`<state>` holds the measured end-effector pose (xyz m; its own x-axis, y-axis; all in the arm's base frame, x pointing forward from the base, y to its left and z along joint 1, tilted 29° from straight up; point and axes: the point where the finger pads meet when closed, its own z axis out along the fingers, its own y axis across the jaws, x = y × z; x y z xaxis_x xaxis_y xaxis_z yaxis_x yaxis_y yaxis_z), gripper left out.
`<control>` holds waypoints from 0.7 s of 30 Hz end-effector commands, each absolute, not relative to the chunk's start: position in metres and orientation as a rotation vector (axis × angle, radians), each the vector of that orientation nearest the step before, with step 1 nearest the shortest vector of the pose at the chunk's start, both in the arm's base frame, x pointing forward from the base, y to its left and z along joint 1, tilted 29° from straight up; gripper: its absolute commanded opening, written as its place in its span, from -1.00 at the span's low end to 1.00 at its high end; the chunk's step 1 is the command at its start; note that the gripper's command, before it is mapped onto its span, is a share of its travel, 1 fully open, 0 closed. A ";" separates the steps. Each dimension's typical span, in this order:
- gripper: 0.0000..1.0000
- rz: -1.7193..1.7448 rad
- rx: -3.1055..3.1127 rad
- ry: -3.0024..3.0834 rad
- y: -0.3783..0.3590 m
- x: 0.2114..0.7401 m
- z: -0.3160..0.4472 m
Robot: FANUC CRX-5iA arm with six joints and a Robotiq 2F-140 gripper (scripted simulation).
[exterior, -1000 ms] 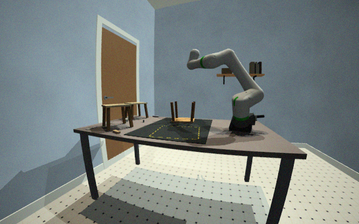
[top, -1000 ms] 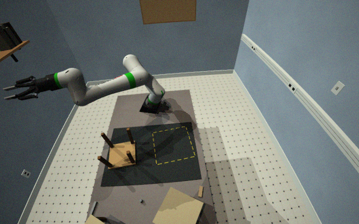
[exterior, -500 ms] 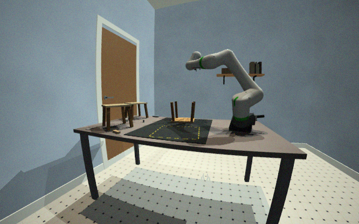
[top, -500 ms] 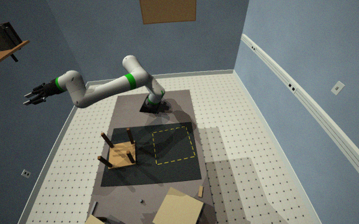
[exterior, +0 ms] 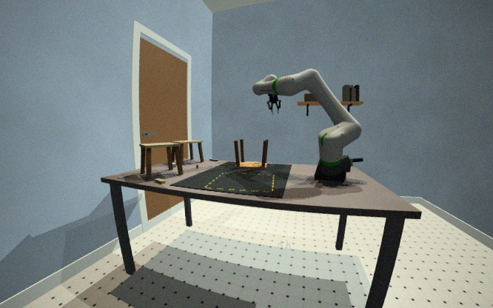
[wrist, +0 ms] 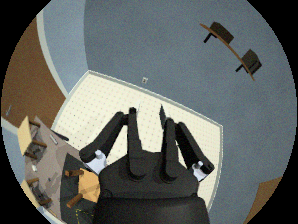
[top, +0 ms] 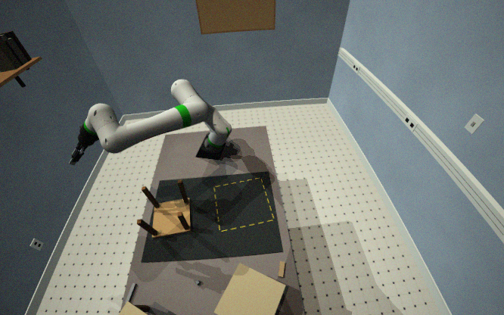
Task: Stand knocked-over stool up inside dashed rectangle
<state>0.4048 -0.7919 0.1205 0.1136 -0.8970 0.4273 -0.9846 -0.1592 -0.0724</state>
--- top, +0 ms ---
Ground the small wooden stool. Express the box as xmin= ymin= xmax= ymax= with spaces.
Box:
xmin=137 ymin=180 xmax=191 ymax=239

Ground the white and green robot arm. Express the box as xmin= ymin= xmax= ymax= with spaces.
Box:
xmin=79 ymin=80 xmax=232 ymax=154

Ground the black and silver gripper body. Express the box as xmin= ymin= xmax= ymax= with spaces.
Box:
xmin=78 ymin=134 xmax=95 ymax=149

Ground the dark grey mat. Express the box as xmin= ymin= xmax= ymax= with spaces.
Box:
xmin=141 ymin=171 xmax=283 ymax=263

